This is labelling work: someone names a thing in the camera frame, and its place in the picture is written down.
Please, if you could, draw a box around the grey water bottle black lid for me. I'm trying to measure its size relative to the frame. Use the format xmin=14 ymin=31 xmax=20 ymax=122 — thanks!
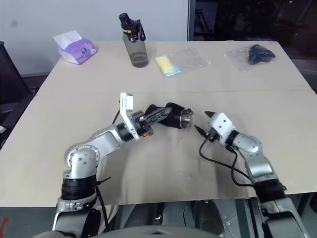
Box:
xmin=118 ymin=12 xmax=150 ymax=68

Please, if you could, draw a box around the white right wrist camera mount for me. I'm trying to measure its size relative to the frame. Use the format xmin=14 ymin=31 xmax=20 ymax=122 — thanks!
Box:
xmin=209 ymin=112 xmax=236 ymax=145

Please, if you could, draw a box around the empty clear plastic bag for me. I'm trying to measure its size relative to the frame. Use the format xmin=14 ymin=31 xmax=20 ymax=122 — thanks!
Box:
xmin=169 ymin=47 xmax=211 ymax=73

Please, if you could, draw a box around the black cloth bundle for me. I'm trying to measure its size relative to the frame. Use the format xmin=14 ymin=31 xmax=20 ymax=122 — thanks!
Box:
xmin=247 ymin=44 xmax=277 ymax=66

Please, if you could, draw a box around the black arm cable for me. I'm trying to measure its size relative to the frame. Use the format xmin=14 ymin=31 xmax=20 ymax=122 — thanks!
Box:
xmin=199 ymin=137 xmax=256 ymax=187
xmin=95 ymin=176 xmax=111 ymax=232

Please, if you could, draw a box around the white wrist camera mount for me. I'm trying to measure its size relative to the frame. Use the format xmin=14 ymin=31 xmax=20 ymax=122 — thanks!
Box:
xmin=118 ymin=92 xmax=141 ymax=140
xmin=209 ymin=112 xmax=236 ymax=145

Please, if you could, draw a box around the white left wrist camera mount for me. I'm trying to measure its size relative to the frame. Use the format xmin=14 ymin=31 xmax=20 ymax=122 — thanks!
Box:
xmin=118 ymin=92 xmax=141 ymax=140

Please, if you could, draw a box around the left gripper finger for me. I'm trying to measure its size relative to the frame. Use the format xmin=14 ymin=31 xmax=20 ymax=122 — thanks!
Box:
xmin=148 ymin=113 xmax=172 ymax=126
xmin=145 ymin=106 xmax=174 ymax=120

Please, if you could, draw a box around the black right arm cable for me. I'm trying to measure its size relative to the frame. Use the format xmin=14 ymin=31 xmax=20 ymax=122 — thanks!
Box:
xmin=199 ymin=137 xmax=256 ymax=187

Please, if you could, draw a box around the purple tissue pack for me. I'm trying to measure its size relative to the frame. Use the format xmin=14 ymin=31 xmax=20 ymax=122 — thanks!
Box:
xmin=52 ymin=30 xmax=99 ymax=66

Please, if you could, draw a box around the metal cup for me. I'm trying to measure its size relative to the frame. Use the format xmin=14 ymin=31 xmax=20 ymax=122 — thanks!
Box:
xmin=179 ymin=108 xmax=195 ymax=129

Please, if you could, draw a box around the grey window frame post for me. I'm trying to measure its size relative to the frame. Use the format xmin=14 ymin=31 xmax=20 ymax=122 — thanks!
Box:
xmin=186 ymin=0 xmax=197 ymax=42

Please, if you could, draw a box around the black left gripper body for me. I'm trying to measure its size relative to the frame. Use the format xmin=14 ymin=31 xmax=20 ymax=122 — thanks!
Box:
xmin=130 ymin=110 xmax=156 ymax=138

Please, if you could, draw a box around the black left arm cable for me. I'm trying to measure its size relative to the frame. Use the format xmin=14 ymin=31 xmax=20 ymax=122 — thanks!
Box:
xmin=95 ymin=176 xmax=111 ymax=232

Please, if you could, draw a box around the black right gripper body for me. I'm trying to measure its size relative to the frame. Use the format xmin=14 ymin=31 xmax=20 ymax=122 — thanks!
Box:
xmin=206 ymin=128 xmax=220 ymax=143

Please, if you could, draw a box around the yellow blue sponge pack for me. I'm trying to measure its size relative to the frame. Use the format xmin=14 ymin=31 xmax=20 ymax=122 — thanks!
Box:
xmin=155 ymin=55 xmax=183 ymax=78

